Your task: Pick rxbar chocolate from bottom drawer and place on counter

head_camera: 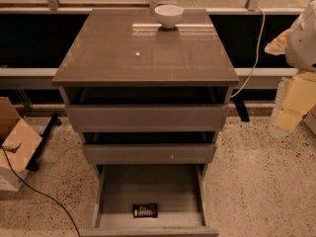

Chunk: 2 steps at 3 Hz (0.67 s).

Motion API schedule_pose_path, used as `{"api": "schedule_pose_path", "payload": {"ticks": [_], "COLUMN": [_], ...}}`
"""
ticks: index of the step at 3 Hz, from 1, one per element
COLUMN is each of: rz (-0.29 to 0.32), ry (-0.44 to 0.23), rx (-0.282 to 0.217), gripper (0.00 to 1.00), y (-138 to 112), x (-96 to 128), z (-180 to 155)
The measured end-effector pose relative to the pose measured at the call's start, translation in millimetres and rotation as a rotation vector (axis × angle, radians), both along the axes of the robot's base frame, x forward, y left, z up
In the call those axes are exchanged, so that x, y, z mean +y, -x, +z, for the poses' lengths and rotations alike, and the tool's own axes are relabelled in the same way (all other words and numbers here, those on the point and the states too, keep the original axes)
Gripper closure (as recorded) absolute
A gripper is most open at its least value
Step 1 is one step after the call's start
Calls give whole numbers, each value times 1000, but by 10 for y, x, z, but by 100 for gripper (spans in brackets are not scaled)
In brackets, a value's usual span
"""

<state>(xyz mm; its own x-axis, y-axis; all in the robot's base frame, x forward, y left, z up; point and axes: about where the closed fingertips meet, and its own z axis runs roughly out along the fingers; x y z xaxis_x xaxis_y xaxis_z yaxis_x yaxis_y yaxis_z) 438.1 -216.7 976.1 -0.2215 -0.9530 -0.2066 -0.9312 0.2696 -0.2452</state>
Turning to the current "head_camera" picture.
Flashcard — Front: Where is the black floor cable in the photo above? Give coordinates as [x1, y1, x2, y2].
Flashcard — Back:
[0, 145, 82, 237]

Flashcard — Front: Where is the white ceramic bowl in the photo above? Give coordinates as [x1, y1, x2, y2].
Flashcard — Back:
[154, 5, 184, 28]

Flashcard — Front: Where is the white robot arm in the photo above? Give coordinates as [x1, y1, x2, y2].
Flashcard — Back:
[265, 0, 316, 137]

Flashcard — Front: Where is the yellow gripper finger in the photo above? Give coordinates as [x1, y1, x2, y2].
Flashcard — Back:
[269, 72, 316, 137]
[265, 29, 290, 55]

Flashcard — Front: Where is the bottom grey open drawer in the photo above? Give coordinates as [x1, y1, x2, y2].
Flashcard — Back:
[81, 164, 218, 237]

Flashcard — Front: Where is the grey drawer cabinet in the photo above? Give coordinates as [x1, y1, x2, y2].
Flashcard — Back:
[51, 7, 241, 237]

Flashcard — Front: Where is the top grey drawer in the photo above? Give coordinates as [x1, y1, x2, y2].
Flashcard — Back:
[65, 105, 228, 132]

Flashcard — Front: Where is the black rxbar chocolate bar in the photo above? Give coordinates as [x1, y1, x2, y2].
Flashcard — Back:
[133, 203, 158, 218]

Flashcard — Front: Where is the middle grey drawer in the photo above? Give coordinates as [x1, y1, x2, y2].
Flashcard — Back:
[83, 144, 216, 165]

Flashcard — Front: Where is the cardboard box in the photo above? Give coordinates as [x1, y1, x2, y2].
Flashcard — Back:
[0, 97, 41, 192]

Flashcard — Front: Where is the black bracket right of cabinet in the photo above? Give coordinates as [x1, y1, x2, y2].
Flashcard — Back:
[232, 92, 250, 122]

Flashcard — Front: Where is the black caster stand leg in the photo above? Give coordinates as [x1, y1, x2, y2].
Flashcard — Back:
[27, 113, 61, 172]

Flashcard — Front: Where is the white hanging cable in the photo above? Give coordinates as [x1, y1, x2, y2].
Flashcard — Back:
[230, 7, 267, 99]

